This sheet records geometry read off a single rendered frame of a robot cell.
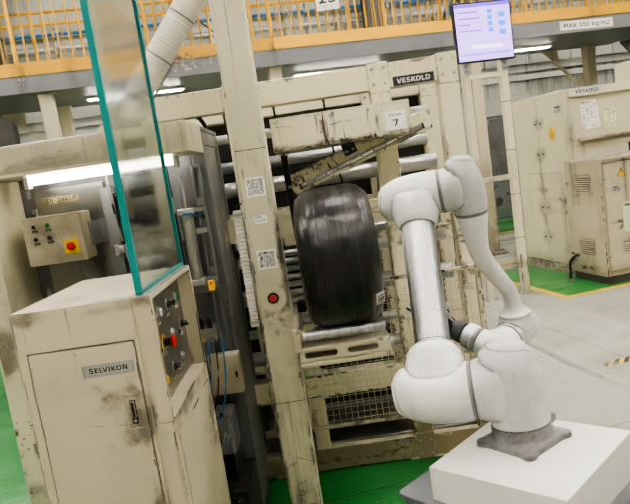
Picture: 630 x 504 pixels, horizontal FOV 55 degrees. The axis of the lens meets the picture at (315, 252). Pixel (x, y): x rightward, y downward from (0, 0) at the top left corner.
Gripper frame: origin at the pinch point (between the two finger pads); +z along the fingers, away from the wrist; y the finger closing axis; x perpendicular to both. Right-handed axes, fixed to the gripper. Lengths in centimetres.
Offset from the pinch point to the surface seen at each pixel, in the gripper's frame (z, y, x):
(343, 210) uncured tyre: 35.5, -27.6, 4.7
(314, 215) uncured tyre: 43, -28, -4
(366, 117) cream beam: 62, -39, 52
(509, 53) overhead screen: 181, 75, 401
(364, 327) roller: 20.2, 15.5, -6.7
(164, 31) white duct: 134, -79, 10
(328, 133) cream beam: 72, -35, 38
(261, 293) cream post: 58, 4, -25
